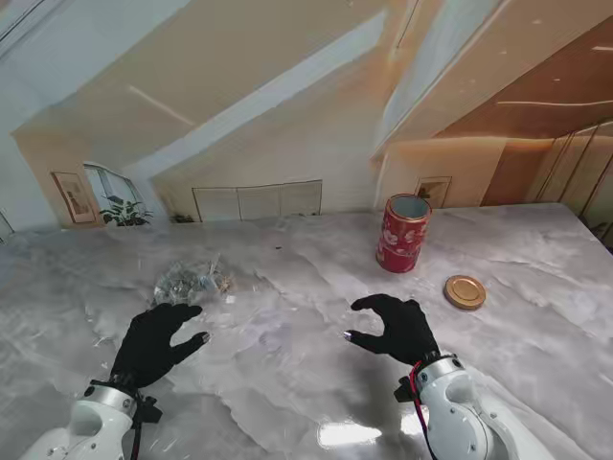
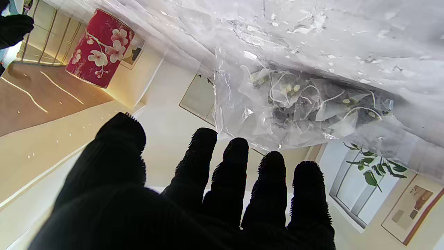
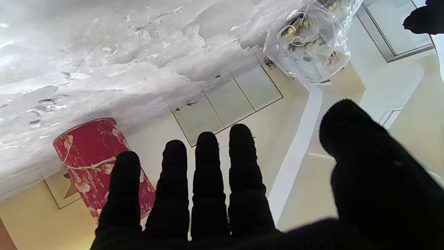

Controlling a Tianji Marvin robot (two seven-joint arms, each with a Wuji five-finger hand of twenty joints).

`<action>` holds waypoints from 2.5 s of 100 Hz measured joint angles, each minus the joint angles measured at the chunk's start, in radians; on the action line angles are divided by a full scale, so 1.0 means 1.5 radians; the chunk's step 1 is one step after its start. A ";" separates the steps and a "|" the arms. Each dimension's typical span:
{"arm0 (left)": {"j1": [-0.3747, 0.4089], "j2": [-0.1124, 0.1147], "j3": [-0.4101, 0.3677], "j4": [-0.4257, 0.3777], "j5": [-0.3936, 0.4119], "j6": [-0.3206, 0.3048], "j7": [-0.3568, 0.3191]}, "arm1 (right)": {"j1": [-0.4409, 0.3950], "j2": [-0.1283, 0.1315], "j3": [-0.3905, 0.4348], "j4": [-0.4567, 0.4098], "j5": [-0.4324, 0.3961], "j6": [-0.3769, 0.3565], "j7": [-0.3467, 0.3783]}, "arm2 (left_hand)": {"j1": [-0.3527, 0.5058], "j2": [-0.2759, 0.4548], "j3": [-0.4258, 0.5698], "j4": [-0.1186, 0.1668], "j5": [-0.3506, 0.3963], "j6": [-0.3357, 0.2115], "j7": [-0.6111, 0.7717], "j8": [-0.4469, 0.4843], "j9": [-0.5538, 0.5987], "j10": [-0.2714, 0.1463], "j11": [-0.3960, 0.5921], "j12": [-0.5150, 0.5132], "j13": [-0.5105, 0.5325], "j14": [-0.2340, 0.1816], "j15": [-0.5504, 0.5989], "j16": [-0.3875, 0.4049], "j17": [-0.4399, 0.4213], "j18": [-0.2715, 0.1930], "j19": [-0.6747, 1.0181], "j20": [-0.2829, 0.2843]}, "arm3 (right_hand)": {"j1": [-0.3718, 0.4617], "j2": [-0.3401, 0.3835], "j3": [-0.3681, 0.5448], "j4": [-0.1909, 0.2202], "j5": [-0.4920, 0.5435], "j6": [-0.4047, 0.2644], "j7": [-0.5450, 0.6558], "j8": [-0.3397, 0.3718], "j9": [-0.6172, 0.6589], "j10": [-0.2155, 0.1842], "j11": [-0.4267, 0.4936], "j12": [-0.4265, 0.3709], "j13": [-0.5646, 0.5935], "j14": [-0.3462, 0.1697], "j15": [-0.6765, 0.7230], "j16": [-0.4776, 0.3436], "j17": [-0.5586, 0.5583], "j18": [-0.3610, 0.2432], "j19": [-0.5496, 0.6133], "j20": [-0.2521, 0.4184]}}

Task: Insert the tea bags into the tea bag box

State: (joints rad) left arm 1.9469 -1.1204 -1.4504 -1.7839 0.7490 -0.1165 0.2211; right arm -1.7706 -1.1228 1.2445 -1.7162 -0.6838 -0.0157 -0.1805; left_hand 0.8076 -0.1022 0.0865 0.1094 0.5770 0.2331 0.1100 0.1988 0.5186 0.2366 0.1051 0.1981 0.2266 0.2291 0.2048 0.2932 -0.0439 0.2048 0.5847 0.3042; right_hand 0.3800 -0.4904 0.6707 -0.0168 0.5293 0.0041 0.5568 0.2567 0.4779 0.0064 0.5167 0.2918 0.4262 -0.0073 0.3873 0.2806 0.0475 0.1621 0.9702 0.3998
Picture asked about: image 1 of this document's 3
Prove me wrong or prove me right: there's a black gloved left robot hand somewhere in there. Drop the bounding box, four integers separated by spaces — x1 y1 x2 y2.
110 302 212 388

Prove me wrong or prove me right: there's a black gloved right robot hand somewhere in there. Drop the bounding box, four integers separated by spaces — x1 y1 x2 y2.
343 293 442 368

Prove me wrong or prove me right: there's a clear plastic bag of tea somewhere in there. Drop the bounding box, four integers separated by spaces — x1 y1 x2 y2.
151 253 238 308

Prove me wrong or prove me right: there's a red floral tea tin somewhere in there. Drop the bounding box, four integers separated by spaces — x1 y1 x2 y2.
375 193 432 274

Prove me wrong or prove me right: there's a round gold tin lid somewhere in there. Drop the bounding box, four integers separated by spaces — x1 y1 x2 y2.
443 274 488 311

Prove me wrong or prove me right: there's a large green potted plant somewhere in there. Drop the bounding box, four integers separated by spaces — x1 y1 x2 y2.
99 195 155 227

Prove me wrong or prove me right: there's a framed picture with dark shape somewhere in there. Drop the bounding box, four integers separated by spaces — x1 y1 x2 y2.
415 175 453 210

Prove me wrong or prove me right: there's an arched window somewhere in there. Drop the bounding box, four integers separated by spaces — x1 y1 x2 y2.
83 162 140 217

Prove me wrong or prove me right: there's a framed picture with beige shapes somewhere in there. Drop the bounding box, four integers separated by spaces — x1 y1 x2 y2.
51 171 97 224

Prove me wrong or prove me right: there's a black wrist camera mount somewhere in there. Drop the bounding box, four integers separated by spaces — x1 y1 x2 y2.
136 395 162 426
395 376 418 403

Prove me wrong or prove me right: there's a white panelled wall cabinet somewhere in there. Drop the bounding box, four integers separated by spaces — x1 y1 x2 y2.
192 179 323 222

